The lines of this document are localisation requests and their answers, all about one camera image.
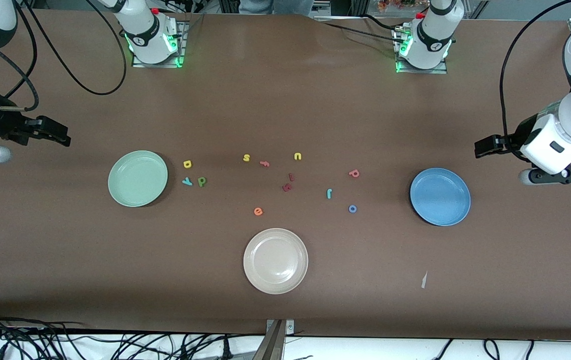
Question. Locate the metal camera stand post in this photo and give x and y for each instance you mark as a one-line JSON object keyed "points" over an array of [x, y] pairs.
{"points": [[273, 345]]}

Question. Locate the dark red letter k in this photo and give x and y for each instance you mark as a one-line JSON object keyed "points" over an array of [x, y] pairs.
{"points": [[287, 188]]}

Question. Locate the blue plate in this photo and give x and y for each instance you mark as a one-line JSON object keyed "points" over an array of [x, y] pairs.
{"points": [[440, 196]]}

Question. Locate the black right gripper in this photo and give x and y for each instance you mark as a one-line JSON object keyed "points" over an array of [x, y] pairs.
{"points": [[0, 124]]}

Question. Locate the pink foam letter p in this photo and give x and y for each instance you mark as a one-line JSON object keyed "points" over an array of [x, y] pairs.
{"points": [[351, 172]]}

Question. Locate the orange flower decoration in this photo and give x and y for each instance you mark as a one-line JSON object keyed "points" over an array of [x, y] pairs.
{"points": [[395, 4]]}

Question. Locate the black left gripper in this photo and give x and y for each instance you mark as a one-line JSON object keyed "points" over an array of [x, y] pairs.
{"points": [[526, 134]]}

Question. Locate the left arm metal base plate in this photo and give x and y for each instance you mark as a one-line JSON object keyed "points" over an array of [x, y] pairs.
{"points": [[423, 71]]}

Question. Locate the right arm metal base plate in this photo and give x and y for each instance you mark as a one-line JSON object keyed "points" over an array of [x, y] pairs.
{"points": [[158, 65]]}

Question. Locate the light green plate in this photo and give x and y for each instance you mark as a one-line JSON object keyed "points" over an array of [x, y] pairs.
{"points": [[138, 178]]}

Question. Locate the white tape scrap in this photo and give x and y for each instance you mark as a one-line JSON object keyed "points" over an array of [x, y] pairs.
{"points": [[424, 281]]}

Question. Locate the beige plate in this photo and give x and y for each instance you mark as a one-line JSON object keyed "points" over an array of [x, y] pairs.
{"points": [[275, 261]]}

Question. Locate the person in jeans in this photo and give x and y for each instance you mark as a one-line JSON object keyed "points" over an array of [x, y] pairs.
{"points": [[275, 6]]}

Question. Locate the green foam letter p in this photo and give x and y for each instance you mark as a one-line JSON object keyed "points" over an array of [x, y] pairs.
{"points": [[201, 181]]}

